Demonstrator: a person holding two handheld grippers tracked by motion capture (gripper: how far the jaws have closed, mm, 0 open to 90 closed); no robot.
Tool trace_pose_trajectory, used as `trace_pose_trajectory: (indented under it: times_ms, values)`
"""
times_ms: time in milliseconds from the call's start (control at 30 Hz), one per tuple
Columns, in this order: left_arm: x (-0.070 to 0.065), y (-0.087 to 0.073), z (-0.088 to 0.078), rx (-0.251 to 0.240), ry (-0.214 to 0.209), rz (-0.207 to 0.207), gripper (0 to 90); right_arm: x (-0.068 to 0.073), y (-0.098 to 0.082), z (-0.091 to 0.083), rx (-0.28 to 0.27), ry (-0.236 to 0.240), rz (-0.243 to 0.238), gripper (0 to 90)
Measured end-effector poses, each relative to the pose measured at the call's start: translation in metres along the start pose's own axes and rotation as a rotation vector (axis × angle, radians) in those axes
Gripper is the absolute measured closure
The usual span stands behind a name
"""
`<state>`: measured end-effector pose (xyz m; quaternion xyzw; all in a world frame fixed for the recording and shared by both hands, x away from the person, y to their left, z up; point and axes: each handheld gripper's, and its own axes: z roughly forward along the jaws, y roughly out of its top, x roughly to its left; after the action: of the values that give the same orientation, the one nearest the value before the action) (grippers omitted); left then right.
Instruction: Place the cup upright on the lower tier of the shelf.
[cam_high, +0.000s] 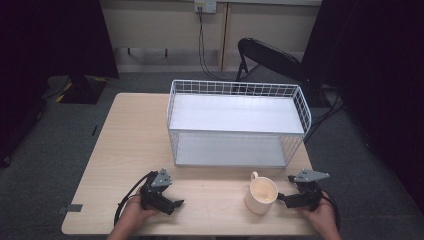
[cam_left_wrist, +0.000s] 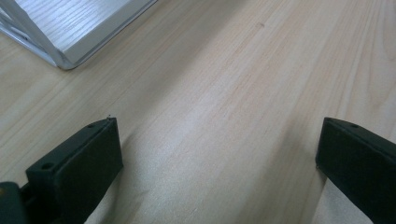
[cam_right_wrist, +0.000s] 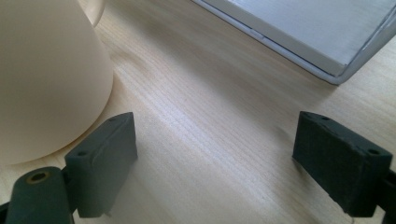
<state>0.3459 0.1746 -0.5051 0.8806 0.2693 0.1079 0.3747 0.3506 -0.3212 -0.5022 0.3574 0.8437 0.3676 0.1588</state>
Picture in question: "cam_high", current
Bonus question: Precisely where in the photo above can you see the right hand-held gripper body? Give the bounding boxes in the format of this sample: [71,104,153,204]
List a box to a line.
[287,168,331,213]

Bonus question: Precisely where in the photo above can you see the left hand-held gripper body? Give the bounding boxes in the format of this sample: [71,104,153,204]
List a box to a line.
[139,167,174,212]

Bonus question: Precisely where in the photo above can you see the white cup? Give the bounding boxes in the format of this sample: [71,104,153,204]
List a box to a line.
[243,170,279,216]

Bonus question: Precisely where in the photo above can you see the person's left hand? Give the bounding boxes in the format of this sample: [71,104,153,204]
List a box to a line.
[117,194,161,232]

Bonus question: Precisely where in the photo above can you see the person's right hand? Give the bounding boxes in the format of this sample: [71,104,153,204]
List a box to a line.
[297,190,338,234]

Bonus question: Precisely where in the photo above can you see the grey tape strip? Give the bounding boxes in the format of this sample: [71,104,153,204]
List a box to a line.
[56,203,84,215]

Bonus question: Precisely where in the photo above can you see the black curtain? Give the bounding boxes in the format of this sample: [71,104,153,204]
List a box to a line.
[300,0,424,214]

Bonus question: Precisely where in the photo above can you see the black stand base yellow tape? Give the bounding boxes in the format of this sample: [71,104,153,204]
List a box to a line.
[42,74,110,105]

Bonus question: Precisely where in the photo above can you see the black folding chair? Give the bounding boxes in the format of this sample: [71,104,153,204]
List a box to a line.
[235,37,313,92]

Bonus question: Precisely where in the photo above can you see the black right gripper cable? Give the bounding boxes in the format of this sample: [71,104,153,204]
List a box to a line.
[320,190,342,233]

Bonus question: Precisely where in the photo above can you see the black floor cables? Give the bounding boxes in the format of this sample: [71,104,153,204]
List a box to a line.
[302,87,346,145]

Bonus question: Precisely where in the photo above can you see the white wire shelf rack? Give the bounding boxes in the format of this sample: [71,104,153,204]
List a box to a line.
[166,79,313,169]

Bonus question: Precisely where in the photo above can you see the black wall socket cable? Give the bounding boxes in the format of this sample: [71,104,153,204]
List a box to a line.
[197,5,236,82]

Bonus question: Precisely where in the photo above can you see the white wall socket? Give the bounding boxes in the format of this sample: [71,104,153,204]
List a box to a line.
[194,0,218,15]

